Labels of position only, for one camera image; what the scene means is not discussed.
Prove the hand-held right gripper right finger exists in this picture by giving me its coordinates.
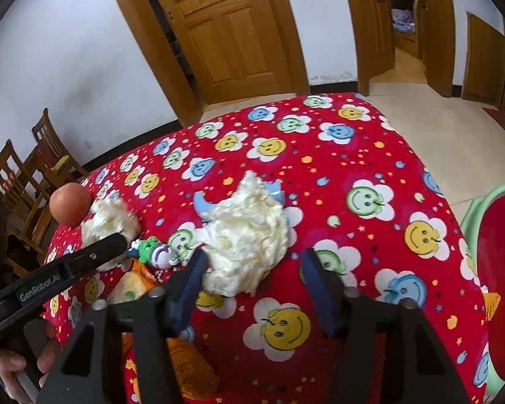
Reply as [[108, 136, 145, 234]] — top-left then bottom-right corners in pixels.
[[301, 247, 472, 404]]

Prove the open wooden door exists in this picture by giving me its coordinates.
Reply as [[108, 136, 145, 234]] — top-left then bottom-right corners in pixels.
[[340, 0, 395, 94]]

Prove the yellow foam fruit net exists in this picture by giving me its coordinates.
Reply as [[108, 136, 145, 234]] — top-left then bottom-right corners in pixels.
[[167, 337, 220, 402]]

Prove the wooden bunk bed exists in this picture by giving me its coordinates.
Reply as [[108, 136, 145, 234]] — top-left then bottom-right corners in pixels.
[[386, 0, 427, 58]]

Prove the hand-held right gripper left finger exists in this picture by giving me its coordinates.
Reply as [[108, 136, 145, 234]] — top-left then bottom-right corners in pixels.
[[38, 247, 209, 404]]

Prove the small green purple toy figure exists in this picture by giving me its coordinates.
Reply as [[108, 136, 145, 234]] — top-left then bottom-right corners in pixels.
[[124, 238, 181, 269]]

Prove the wooden door frame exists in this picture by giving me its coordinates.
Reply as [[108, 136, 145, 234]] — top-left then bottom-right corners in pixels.
[[102, 0, 310, 126], [339, 0, 456, 98]]

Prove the red apple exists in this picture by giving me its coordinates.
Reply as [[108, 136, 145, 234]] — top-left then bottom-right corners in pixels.
[[49, 182, 92, 226]]

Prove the wooden wall panel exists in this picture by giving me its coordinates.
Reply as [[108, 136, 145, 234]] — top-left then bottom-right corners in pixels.
[[462, 12, 505, 107]]

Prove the person's left hand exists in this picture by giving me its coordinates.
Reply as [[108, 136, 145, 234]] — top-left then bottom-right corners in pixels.
[[0, 337, 64, 402]]

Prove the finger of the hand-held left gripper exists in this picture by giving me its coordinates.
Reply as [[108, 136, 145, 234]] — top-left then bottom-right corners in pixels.
[[0, 232, 129, 338]]

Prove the wooden chair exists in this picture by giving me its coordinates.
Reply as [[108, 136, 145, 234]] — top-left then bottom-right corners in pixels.
[[0, 140, 55, 262], [31, 108, 89, 182]]

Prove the white foam ball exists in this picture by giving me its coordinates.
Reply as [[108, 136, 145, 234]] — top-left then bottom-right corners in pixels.
[[81, 196, 142, 271], [201, 170, 292, 298]]

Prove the red round stool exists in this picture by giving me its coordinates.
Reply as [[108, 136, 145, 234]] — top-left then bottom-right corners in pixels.
[[461, 182, 505, 394]]

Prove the red smiley printed tablecloth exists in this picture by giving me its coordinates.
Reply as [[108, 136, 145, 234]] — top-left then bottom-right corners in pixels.
[[42, 93, 491, 404]]

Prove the orange plastic bag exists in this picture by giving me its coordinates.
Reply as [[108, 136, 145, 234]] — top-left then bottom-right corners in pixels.
[[107, 259, 161, 305]]

